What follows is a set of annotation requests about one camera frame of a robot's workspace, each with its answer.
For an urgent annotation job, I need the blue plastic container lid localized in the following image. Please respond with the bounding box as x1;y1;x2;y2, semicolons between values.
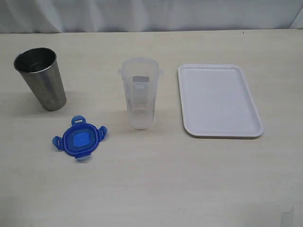
52;115;108;162

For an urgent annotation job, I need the stainless steel tumbler cup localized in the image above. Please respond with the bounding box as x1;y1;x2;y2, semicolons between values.
14;47;67;111

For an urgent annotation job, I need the clear plastic tall container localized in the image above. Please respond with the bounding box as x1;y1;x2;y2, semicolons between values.
118;58;163;130

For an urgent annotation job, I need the white rectangular plastic tray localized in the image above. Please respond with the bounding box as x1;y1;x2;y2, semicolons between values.
178;64;264;139

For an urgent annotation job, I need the white backdrop curtain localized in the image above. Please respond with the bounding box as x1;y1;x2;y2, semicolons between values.
0;0;303;33

